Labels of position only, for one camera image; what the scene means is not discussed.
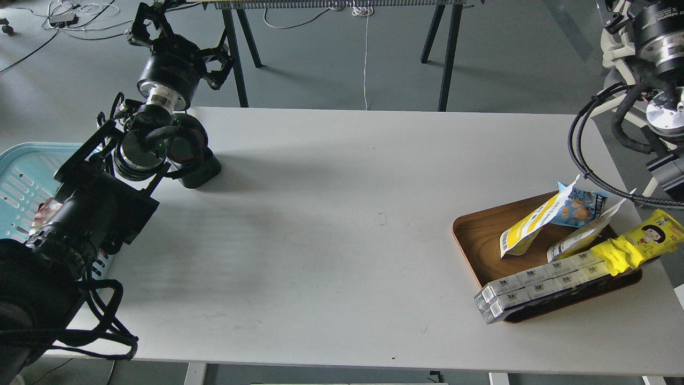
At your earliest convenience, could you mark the blue snack bag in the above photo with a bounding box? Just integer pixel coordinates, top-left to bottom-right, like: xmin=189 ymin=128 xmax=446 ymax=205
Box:
xmin=550 ymin=186 xmax=609 ymax=228

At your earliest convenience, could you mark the black cable loop right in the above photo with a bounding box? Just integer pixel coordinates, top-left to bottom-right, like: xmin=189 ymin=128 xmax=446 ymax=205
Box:
xmin=568 ymin=81 xmax=684 ymax=210

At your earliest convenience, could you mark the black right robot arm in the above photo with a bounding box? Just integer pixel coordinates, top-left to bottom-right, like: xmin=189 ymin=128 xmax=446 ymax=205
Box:
xmin=596 ymin=1 xmax=683 ymax=204

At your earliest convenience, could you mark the floor cables and power strip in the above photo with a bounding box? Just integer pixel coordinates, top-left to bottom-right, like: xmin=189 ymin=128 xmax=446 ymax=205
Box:
xmin=0 ymin=0 xmax=139 ymax=73

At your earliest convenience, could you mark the white hanging cable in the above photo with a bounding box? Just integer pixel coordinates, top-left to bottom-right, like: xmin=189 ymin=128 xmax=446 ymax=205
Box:
xmin=352 ymin=4 xmax=374 ymax=111

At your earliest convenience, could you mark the light blue plastic basket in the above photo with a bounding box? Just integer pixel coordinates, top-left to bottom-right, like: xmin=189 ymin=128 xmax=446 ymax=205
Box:
xmin=0 ymin=142 xmax=115 ymax=279

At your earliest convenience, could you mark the yellow cartoon snack bag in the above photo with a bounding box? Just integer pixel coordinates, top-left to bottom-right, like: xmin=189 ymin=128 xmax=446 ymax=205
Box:
xmin=589 ymin=209 xmax=683 ymax=277

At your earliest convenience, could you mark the red white snack bag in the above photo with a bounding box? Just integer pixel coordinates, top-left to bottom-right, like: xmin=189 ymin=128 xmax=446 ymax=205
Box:
xmin=31 ymin=197 xmax=62 ymax=232

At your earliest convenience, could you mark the clear boxed snack pack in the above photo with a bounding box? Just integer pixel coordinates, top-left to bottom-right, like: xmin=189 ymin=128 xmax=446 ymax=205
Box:
xmin=473 ymin=251 xmax=611 ymax=324

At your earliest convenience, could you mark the white yellow flat pouch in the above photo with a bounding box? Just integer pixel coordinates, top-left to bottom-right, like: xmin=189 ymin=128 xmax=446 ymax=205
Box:
xmin=547 ymin=198 xmax=626 ymax=263

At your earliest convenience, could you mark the yellow white snack pouch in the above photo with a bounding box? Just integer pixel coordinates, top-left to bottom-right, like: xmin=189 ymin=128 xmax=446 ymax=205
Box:
xmin=499 ymin=175 xmax=580 ymax=258

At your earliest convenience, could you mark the black barcode scanner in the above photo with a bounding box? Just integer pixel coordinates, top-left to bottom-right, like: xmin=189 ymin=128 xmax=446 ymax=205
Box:
xmin=168 ymin=113 xmax=222 ymax=189

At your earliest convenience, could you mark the black trestle table background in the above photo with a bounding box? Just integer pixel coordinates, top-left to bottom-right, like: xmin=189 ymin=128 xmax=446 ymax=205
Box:
xmin=199 ymin=1 xmax=467 ymax=112

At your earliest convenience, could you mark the brown wooden tray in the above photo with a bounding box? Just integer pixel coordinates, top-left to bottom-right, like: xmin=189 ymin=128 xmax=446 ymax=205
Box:
xmin=453 ymin=191 xmax=643 ymax=322

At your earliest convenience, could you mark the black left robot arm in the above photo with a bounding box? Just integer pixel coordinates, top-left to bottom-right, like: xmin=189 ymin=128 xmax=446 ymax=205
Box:
xmin=2 ymin=1 xmax=233 ymax=384

